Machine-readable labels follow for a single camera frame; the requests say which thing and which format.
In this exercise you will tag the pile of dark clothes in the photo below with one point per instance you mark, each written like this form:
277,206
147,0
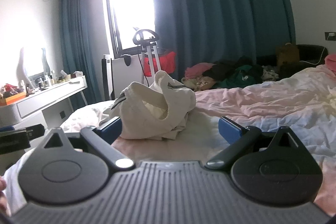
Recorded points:
225,66

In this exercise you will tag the teal curtain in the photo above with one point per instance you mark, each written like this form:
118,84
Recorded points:
223,8
76,43

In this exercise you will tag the dark framed window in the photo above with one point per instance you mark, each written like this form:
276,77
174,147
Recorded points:
131,3

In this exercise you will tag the pink pillow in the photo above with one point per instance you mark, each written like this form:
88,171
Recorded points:
331,61

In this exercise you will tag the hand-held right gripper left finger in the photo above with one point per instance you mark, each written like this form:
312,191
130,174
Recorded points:
111,127

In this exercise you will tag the wall socket with charger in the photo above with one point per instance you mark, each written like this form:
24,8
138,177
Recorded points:
331,36

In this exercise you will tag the red cloth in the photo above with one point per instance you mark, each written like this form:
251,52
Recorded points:
166,61

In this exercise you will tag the white dressing desk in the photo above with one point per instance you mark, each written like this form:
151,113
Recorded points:
52,96

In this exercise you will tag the white pants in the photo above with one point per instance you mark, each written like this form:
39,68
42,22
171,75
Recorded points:
155,108

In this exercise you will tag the black desk outlet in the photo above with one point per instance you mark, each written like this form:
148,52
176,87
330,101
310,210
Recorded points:
62,114

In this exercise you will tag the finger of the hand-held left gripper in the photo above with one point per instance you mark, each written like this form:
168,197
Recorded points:
35,131

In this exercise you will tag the white low cabinet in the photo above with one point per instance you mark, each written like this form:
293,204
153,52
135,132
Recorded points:
123,82

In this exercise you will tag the dark headboard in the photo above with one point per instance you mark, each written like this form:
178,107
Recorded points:
311,54

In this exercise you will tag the pink and white duvet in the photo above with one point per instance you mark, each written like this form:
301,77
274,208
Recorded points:
262,98

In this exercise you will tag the tissue box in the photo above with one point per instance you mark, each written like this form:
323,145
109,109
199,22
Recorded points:
77,75

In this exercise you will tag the pink cloth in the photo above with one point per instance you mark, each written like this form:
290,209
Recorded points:
198,67

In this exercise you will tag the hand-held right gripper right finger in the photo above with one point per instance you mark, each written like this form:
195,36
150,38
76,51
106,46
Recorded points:
229,127

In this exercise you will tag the group of cosmetics bottles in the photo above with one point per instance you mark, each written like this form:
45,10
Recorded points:
50,80

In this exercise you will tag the orange storage box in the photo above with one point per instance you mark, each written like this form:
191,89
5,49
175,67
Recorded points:
11,100

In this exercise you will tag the green garment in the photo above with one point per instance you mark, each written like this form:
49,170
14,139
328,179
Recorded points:
236,77

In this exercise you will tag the brown bag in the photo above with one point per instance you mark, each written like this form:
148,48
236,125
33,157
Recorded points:
287,53

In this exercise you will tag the curved desk mirror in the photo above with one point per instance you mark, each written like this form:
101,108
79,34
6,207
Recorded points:
32,64

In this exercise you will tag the garment steamer stand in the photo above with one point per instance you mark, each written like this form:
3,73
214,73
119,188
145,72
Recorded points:
147,37

